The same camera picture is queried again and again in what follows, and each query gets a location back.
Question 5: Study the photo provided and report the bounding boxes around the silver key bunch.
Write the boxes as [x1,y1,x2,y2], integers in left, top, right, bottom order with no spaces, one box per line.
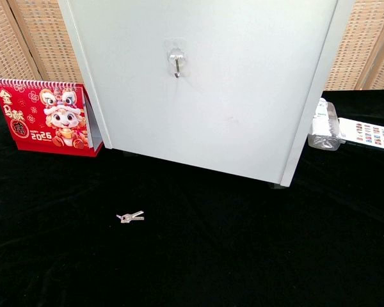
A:
[116,210,145,224]

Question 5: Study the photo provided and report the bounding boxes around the white metal cabinet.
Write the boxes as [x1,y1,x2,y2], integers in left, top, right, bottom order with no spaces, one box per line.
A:
[57,0,357,189]

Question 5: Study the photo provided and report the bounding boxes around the black velvet table cloth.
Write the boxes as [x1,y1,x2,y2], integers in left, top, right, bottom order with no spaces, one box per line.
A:
[0,90,384,307]

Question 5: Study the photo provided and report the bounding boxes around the clear plastic wrapped package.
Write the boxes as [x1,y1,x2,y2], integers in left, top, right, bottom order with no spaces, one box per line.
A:
[307,97,346,151]

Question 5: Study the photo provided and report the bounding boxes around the red 2026 desk calendar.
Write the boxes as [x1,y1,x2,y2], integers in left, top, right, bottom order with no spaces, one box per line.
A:
[0,77,104,158]

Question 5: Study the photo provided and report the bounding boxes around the white printed card sheet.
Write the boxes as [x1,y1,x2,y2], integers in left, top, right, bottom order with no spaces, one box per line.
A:
[337,117,384,153]

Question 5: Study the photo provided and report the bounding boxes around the woven bamboo folding screen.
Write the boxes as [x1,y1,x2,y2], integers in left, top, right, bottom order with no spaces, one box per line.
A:
[0,0,384,106]

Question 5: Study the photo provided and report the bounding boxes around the clear adhesive wall hook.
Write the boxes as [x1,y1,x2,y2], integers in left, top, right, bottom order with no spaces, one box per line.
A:
[164,37,192,79]

